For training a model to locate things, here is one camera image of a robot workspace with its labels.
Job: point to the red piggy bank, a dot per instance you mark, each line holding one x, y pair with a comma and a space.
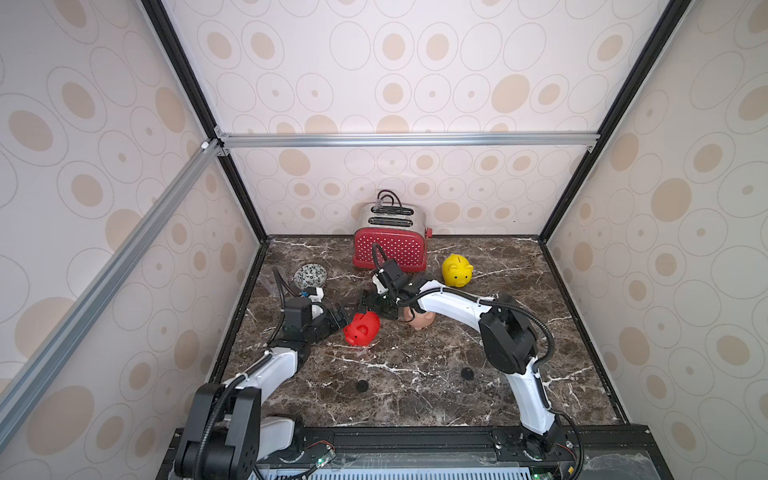
363, 329

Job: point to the aluminium rail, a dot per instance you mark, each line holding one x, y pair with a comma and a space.
447, 139
58, 347

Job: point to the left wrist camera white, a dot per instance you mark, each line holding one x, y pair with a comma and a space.
315, 294

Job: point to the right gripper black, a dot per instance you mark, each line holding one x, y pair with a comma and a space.
380, 297

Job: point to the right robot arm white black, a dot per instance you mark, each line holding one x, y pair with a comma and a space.
515, 342

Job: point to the aluminium rail left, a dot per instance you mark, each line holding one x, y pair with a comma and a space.
58, 347

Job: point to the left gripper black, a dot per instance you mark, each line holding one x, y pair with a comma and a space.
337, 322

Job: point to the yellow piggy bank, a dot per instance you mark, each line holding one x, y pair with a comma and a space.
457, 271

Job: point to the patterned ceramic bowl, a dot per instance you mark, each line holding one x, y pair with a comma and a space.
311, 275

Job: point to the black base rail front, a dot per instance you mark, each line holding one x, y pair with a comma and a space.
608, 452

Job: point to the pink piggy bank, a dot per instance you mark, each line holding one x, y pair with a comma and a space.
418, 320

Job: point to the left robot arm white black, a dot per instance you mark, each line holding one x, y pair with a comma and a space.
226, 434

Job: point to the red polka dot toaster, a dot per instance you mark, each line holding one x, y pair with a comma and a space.
400, 230

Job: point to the aluminium rail back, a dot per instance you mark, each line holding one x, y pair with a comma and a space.
447, 139

